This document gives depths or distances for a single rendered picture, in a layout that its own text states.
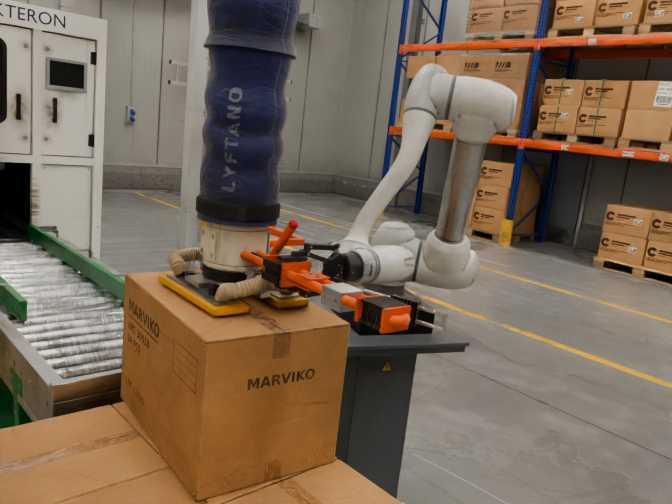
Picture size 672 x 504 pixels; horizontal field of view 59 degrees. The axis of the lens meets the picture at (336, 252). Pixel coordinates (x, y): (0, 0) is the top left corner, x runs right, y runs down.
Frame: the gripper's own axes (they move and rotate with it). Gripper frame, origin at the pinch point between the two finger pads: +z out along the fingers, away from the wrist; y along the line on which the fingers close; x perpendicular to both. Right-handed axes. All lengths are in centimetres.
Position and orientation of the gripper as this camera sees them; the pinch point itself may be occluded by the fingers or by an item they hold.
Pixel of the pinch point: (288, 271)
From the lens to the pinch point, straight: 145.3
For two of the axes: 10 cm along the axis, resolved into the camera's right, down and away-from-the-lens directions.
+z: -7.7, 0.4, -6.4
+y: -1.1, 9.7, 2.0
